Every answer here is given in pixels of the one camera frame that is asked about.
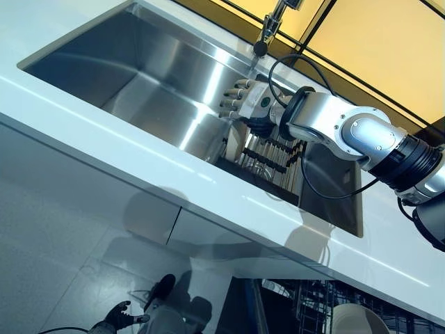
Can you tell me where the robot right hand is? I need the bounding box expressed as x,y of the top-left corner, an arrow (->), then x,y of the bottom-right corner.
218,74 -> 291,135

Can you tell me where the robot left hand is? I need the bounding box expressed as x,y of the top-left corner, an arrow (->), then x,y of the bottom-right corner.
104,301 -> 152,332

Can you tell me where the cream ceramic plate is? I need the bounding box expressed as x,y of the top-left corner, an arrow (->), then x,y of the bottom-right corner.
225,120 -> 250,164
333,303 -> 389,334

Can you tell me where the black built-in dishwasher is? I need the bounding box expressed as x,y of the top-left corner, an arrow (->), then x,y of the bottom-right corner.
228,276 -> 445,334

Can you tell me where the black sink drying rack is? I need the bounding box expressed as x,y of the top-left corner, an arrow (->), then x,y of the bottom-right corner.
216,118 -> 307,207

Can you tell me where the chrome kitchen faucet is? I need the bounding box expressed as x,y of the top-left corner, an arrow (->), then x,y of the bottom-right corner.
252,0 -> 305,58

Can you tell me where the stainless steel sink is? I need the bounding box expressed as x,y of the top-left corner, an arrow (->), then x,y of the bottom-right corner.
17,0 -> 364,239

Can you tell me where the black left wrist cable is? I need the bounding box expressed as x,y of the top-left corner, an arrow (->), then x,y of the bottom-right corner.
44,324 -> 93,334

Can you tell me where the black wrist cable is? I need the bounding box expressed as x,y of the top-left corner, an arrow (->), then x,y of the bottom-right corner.
44,324 -> 93,334
267,54 -> 378,200

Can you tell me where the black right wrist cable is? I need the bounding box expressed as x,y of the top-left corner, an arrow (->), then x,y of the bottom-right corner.
267,54 -> 378,200

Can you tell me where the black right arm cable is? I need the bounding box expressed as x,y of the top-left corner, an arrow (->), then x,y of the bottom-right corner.
396,196 -> 445,251

